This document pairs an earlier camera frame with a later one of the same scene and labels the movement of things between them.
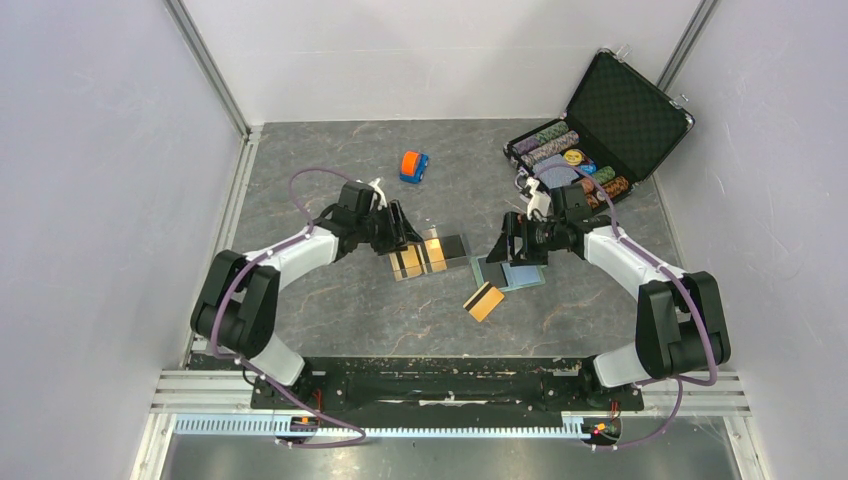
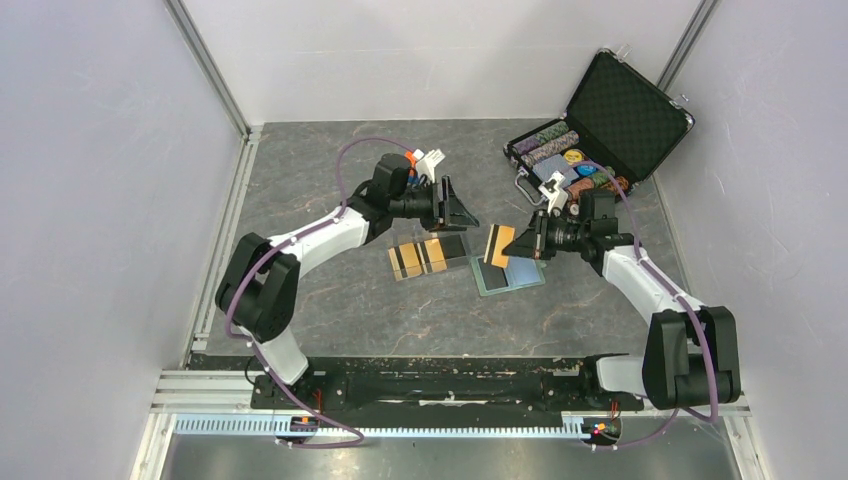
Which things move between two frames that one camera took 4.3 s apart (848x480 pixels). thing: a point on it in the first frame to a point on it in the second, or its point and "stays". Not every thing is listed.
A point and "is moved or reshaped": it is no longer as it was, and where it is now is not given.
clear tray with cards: [435, 253] stays
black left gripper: [399, 235] to [451, 214]
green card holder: [506, 277] stays
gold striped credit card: [484, 301] is moved or reshaped
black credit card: [492, 272] stays
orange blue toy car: [413, 166] stays
